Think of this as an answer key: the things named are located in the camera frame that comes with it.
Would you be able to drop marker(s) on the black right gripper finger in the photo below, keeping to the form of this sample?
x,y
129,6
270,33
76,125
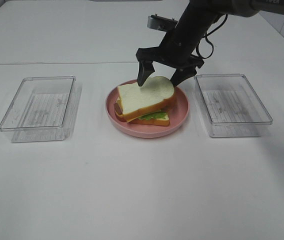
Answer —
x,y
146,68
183,74

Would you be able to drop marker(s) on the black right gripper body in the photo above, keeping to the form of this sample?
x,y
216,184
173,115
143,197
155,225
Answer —
x,y
175,50

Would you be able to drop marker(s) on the bread slice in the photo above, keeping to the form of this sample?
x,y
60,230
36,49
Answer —
x,y
157,93
156,122

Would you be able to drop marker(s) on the green lettuce leaf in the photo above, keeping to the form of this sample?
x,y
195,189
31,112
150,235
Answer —
x,y
160,115

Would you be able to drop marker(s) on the bacon strip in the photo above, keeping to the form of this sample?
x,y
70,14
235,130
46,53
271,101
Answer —
x,y
118,108

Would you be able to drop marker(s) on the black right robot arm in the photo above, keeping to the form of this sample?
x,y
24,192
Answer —
x,y
201,14

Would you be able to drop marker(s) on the pink round plate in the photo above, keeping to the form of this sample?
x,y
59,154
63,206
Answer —
x,y
178,114

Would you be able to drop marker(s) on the clear right plastic container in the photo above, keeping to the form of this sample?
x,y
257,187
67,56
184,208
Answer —
x,y
230,107

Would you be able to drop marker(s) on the clear plastic container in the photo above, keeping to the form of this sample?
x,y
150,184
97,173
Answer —
x,y
43,109
230,107

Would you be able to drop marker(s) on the clear left plastic container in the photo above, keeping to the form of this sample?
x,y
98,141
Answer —
x,y
43,109

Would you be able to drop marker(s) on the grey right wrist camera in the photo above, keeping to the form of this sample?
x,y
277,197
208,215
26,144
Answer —
x,y
160,23

